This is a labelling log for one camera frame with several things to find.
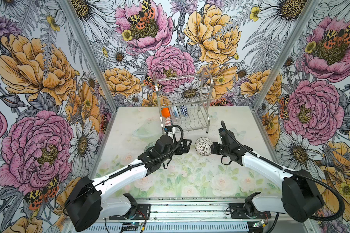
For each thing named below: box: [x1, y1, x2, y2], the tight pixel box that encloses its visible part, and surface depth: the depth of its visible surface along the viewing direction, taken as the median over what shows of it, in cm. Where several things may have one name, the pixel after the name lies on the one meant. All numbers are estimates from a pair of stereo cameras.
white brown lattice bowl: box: [194, 136, 213, 156], surface depth 91 cm
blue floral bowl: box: [173, 105, 180, 118], surface depth 104 cm
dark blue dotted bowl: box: [180, 104, 189, 117], surface depth 106 cm
